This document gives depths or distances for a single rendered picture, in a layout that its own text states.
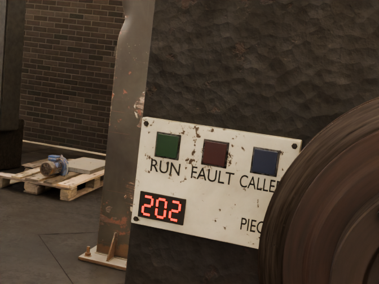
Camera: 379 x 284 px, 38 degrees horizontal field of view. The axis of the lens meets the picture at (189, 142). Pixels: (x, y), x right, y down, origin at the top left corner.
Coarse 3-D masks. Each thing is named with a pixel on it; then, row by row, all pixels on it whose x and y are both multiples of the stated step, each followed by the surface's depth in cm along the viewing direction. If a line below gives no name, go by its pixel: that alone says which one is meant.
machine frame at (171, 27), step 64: (192, 0) 87; (256, 0) 84; (320, 0) 82; (192, 64) 88; (256, 64) 85; (320, 64) 82; (256, 128) 86; (320, 128) 83; (128, 256) 95; (192, 256) 91; (256, 256) 88
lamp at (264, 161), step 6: (258, 150) 84; (264, 150) 84; (258, 156) 84; (264, 156) 84; (270, 156) 83; (276, 156) 83; (258, 162) 84; (264, 162) 84; (270, 162) 84; (252, 168) 84; (258, 168) 84; (264, 168) 84; (270, 168) 84; (270, 174) 84
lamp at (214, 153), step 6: (210, 144) 86; (216, 144) 86; (222, 144) 85; (204, 150) 86; (210, 150) 86; (216, 150) 86; (222, 150) 86; (204, 156) 86; (210, 156) 86; (216, 156) 86; (222, 156) 86; (204, 162) 87; (210, 162) 86; (216, 162) 86; (222, 162) 86
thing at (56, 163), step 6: (48, 156) 518; (54, 156) 518; (48, 162) 508; (54, 162) 517; (60, 162) 525; (66, 162) 520; (42, 168) 514; (48, 168) 508; (54, 168) 510; (60, 168) 522; (66, 168) 534; (42, 174) 510; (48, 174) 513; (54, 174) 519; (60, 174) 531; (66, 174) 517
